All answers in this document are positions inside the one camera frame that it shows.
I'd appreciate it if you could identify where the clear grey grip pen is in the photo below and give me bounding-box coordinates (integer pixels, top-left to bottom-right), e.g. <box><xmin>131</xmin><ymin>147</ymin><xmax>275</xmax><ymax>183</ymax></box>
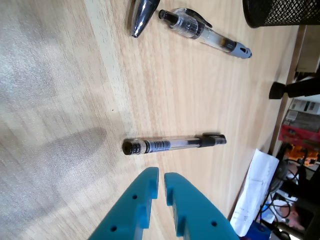
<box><xmin>158</xmin><ymin>7</ymin><xmax>253</xmax><ymax>60</ymax></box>

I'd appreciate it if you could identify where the red cardboard box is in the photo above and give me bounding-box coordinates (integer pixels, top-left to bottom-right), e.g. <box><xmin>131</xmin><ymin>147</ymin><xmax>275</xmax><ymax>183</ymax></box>
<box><xmin>278</xmin><ymin>109</ymin><xmax>320</xmax><ymax>144</ymax></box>

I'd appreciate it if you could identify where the white green cardboard box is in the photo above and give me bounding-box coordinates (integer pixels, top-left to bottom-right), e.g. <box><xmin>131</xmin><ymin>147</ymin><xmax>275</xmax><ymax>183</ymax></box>
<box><xmin>291</xmin><ymin>98</ymin><xmax>320</xmax><ymax>113</ymax></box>

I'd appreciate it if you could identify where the black camera tripod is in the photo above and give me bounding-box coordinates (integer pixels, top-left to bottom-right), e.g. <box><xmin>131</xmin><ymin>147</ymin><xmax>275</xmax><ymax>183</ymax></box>
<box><xmin>268</xmin><ymin>76</ymin><xmax>320</xmax><ymax>100</ymax></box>

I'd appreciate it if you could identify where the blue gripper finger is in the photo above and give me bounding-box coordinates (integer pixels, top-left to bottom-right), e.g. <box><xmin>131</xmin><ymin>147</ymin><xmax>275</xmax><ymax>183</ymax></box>
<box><xmin>87</xmin><ymin>166</ymin><xmax>160</xmax><ymax>240</ymax></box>
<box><xmin>163</xmin><ymin>172</ymin><xmax>241</xmax><ymax>240</ymax></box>

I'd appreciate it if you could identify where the clear black capped pen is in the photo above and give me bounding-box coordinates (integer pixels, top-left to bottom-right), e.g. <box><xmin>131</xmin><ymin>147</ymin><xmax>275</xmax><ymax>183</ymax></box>
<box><xmin>121</xmin><ymin>133</ymin><xmax>228</xmax><ymax>156</ymax></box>

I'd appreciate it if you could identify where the orange plastic object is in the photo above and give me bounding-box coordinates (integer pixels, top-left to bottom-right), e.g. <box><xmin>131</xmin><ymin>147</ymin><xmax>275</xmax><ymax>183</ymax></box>
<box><xmin>287</xmin><ymin>144</ymin><xmax>320</xmax><ymax>166</ymax></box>

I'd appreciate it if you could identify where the blue plastic object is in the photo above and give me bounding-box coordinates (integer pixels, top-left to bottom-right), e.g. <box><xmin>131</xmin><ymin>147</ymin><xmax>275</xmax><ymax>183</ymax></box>
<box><xmin>246</xmin><ymin>221</ymin><xmax>272</xmax><ymax>240</ymax></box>

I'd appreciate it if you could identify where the white paper sheet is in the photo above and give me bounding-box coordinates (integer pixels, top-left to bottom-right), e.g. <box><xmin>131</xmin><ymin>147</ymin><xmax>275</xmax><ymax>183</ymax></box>
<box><xmin>229</xmin><ymin>147</ymin><xmax>280</xmax><ymax>238</ymax></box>

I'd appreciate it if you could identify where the black mesh pen holder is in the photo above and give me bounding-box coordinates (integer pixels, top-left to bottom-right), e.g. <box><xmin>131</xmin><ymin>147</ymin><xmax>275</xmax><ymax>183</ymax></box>
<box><xmin>242</xmin><ymin>0</ymin><xmax>320</xmax><ymax>29</ymax></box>

